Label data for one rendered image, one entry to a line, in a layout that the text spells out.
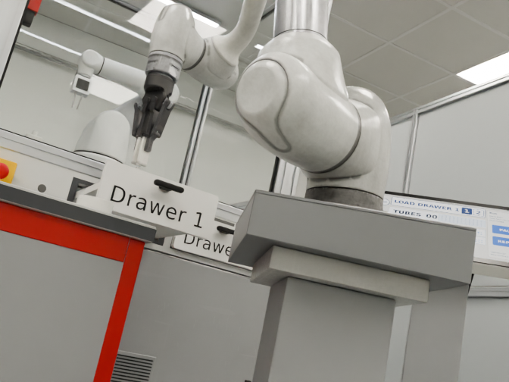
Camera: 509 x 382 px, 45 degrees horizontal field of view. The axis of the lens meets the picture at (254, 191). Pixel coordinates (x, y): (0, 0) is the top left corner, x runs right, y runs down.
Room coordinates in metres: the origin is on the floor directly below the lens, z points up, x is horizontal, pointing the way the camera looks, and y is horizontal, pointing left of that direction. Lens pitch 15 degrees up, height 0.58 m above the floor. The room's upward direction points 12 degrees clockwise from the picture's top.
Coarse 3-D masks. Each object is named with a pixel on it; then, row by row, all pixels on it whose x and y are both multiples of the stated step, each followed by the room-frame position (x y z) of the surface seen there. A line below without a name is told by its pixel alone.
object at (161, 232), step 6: (90, 186) 1.50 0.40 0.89; (96, 186) 1.44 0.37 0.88; (78, 192) 1.60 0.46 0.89; (84, 192) 1.54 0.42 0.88; (90, 192) 1.47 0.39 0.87; (96, 192) 1.42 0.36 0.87; (120, 216) 1.49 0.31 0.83; (126, 216) 1.48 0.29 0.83; (144, 222) 1.51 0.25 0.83; (156, 228) 1.56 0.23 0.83; (162, 228) 1.54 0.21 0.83; (156, 234) 1.66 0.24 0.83; (162, 234) 1.64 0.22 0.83; (168, 234) 1.62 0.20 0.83; (174, 234) 1.60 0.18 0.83; (180, 234) 1.58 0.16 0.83
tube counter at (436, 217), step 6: (426, 216) 1.90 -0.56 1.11; (432, 216) 1.90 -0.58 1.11; (438, 216) 1.90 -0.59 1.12; (444, 216) 1.90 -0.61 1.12; (450, 216) 1.90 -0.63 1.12; (456, 216) 1.89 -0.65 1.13; (450, 222) 1.88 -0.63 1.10; (456, 222) 1.87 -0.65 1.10; (462, 222) 1.87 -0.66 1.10; (468, 222) 1.87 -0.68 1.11; (474, 222) 1.87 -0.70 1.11; (480, 222) 1.87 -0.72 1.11
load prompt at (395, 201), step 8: (392, 200) 1.97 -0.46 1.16; (400, 200) 1.97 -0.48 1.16; (408, 200) 1.97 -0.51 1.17; (416, 200) 1.97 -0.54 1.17; (424, 208) 1.93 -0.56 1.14; (432, 208) 1.93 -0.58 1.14; (440, 208) 1.93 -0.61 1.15; (448, 208) 1.92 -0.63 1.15; (456, 208) 1.92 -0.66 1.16; (464, 208) 1.92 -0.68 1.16; (472, 208) 1.92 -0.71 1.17; (480, 208) 1.91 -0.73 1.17; (480, 216) 1.89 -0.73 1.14
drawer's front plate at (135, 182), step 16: (112, 176) 1.34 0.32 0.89; (128, 176) 1.36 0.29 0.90; (144, 176) 1.38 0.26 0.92; (128, 192) 1.37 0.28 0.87; (144, 192) 1.38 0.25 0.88; (160, 192) 1.40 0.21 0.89; (192, 192) 1.44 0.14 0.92; (128, 208) 1.37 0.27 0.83; (160, 208) 1.40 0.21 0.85; (176, 208) 1.42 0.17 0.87; (192, 208) 1.44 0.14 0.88; (208, 208) 1.46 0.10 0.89; (160, 224) 1.41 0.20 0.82; (176, 224) 1.43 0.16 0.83; (192, 224) 1.45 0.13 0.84; (208, 224) 1.47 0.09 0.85
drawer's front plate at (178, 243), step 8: (216, 224) 1.79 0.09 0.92; (224, 224) 1.80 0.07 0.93; (216, 232) 1.79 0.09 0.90; (176, 240) 1.74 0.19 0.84; (200, 240) 1.77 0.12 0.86; (216, 240) 1.80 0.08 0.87; (224, 240) 1.81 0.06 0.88; (232, 240) 1.82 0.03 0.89; (176, 248) 1.74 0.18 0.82; (184, 248) 1.75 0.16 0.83; (192, 248) 1.76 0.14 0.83; (200, 248) 1.77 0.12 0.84; (224, 248) 1.81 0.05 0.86; (208, 256) 1.79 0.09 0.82; (216, 256) 1.80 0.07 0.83; (224, 256) 1.81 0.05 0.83; (232, 264) 1.83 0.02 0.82
